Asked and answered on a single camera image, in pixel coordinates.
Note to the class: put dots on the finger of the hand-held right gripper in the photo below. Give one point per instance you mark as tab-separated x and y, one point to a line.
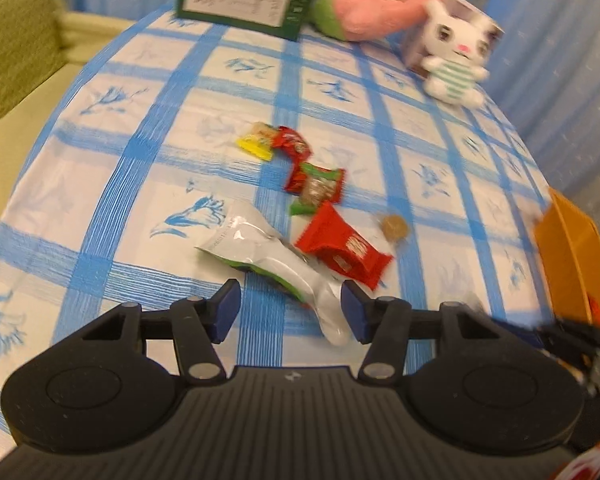
570	342
590	325

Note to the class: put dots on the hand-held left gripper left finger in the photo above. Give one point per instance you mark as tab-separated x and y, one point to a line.
227	307

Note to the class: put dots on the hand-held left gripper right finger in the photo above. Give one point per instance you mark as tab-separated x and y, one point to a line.
352	312

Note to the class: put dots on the large red snack packet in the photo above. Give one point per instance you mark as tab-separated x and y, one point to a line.
340	245

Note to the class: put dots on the silver snack packet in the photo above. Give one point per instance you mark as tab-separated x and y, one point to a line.
260	245

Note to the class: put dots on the orange plastic tray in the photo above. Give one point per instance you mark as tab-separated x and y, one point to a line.
565	245

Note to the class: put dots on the round brown cookie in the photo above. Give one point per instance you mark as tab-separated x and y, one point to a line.
395	227

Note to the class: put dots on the nut snack packet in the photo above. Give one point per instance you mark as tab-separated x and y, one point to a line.
321	187

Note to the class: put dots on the yellow snack packet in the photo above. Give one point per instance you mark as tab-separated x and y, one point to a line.
255	142

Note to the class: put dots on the small red snack packet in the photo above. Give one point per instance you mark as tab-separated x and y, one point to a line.
292	142

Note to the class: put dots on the blue checked tablecloth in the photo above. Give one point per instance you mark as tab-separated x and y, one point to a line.
180	110

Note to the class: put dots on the white bunny plush toy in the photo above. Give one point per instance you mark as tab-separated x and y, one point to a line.
450	75

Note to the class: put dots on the cream sofa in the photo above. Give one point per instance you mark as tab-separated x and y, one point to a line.
30	130

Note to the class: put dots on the brown and white box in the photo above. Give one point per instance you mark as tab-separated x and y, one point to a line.
414	45

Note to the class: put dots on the green cardboard box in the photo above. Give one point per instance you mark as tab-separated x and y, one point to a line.
290	10

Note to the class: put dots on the pink plush toy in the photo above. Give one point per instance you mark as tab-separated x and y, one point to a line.
365	7

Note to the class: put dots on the green zigzag cushion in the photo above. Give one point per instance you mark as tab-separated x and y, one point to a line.
15	50

